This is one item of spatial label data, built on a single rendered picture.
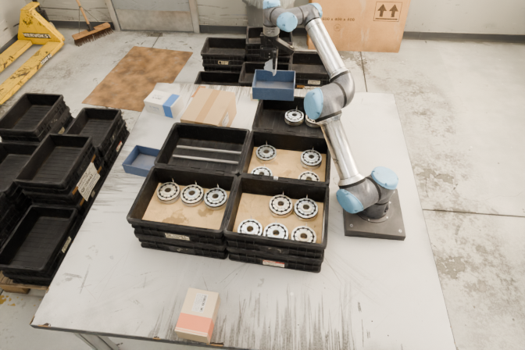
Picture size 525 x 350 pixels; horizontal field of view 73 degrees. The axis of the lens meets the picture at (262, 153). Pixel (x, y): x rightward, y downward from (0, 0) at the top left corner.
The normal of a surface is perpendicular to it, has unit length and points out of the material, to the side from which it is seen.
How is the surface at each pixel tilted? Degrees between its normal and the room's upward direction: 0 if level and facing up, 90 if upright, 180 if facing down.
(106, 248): 0
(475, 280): 0
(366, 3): 79
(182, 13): 90
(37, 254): 0
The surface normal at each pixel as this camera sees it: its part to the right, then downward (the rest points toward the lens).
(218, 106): -0.02, -0.70
